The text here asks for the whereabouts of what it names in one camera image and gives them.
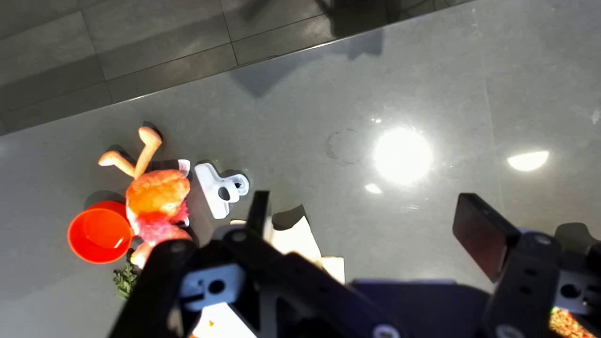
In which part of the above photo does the wooden cutting board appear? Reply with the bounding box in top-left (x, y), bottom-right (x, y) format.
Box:
top-left (269, 205), bottom-right (348, 286)

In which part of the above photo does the orange plush toy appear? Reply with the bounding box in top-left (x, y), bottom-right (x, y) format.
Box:
top-left (96, 124), bottom-right (197, 271)

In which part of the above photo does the white plastic clip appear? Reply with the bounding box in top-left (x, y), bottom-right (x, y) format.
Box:
top-left (186, 160), bottom-right (254, 222)

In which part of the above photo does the red plastic bowl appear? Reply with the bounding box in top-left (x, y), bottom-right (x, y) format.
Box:
top-left (66, 199), bottom-right (135, 267)

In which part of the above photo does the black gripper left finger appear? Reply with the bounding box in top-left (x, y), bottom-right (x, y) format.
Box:
top-left (109, 190), bottom-right (402, 338)

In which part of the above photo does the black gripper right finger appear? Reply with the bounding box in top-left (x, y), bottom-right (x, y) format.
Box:
top-left (451, 192), bottom-right (601, 338)

